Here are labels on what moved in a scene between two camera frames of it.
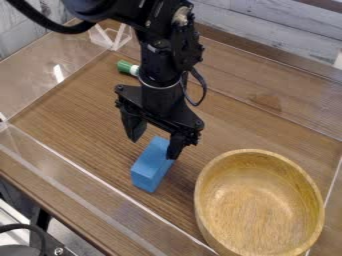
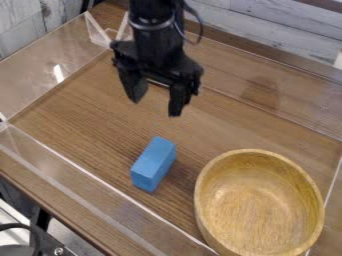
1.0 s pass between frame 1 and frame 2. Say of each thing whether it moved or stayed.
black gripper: moved
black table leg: stayed
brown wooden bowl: stayed
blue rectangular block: stayed
